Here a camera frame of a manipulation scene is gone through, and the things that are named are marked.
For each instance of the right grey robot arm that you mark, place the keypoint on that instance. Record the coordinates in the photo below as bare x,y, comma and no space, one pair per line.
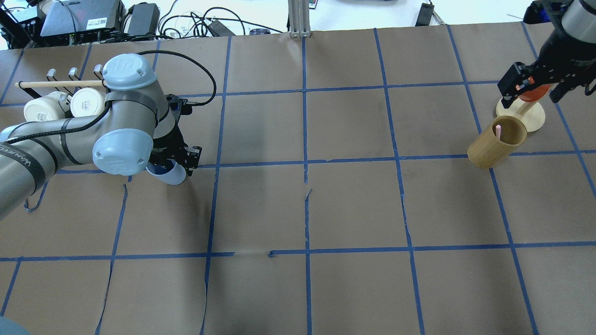
566,59

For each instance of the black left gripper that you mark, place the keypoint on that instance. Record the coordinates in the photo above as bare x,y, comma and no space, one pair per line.
166,144

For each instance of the white mug near rack end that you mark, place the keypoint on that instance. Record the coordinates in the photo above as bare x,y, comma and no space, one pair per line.
51,107

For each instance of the orange lid object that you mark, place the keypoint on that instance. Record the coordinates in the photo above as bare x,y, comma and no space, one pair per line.
533,93

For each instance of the black power adapter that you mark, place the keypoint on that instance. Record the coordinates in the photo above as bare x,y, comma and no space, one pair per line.
143,19

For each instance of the aluminium frame post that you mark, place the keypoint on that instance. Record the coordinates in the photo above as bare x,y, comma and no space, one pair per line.
299,18

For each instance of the black computer box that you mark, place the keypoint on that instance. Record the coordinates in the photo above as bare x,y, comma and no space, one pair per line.
82,18

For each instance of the black wire mug rack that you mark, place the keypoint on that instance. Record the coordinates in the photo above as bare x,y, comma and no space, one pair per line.
51,75

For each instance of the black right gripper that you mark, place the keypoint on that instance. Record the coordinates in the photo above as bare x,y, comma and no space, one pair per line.
555,50

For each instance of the round wooden stand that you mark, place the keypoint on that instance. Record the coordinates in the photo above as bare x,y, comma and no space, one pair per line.
531,114

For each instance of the blue plastic cup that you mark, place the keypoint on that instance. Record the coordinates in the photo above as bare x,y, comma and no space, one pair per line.
170,173

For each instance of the white mug far rack end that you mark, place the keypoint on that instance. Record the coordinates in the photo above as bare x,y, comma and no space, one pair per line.
87,102

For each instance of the bamboo chopstick holder cup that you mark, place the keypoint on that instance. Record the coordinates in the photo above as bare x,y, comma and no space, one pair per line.
486,151

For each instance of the wooden rack rod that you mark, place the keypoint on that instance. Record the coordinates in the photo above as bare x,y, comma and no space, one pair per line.
66,83

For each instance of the white mug rack end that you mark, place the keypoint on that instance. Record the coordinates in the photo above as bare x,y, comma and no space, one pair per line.
87,102
51,107

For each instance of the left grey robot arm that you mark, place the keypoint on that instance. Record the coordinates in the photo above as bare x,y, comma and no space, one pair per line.
136,130

